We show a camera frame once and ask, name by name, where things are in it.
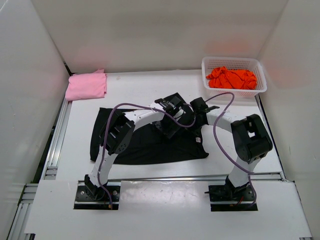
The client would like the black t shirt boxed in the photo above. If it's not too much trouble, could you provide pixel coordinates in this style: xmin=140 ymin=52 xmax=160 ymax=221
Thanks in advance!
xmin=89 ymin=106 xmax=210 ymax=166

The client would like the pink t shirt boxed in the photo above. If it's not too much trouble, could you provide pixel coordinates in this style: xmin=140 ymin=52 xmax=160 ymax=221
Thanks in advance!
xmin=65 ymin=69 xmax=107 ymax=101

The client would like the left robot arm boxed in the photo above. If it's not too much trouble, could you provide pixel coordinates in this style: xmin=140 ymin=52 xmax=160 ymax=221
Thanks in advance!
xmin=84 ymin=95 xmax=196 ymax=201

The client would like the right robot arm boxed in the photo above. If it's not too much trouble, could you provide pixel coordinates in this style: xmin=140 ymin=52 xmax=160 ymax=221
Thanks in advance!
xmin=190 ymin=97 xmax=273 ymax=190

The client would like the orange garment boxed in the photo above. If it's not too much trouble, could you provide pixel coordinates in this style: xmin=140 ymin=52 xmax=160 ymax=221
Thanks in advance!
xmin=205 ymin=66 xmax=257 ymax=90

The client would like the white plastic basket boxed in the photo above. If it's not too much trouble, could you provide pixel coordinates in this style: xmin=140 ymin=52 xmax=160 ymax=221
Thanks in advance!
xmin=201 ymin=56 xmax=267 ymax=98

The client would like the white front cover board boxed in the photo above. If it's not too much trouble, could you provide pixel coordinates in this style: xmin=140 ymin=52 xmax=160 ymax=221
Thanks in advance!
xmin=25 ymin=180 xmax=312 ymax=240

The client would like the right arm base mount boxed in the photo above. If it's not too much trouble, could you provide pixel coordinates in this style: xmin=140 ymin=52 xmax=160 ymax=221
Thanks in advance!
xmin=205 ymin=183 xmax=258 ymax=212

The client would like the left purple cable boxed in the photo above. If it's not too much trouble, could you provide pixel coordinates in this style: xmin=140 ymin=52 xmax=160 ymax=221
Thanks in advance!
xmin=96 ymin=101 xmax=197 ymax=205

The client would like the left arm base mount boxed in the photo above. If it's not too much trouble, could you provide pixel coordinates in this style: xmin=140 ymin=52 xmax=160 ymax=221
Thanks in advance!
xmin=73 ymin=181 xmax=121 ymax=211

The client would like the aluminium table frame rail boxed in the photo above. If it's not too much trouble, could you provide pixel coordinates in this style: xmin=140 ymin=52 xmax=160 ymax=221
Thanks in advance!
xmin=7 ymin=100 xmax=72 ymax=240

